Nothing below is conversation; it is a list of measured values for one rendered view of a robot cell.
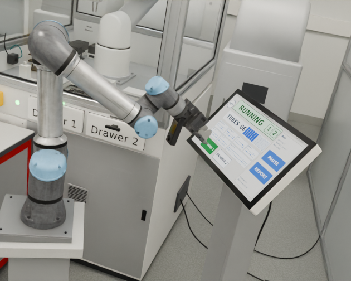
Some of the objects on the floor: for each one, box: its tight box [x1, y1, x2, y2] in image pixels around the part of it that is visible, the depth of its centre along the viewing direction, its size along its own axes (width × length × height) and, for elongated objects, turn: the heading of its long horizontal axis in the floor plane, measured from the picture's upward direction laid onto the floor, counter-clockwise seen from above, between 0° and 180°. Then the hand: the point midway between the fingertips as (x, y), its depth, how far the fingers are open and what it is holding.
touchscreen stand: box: [200, 182, 266, 281], centre depth 191 cm, size 50×45×102 cm
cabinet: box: [0, 103, 208, 281], centre depth 275 cm, size 95×103×80 cm
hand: (204, 143), depth 176 cm, fingers closed
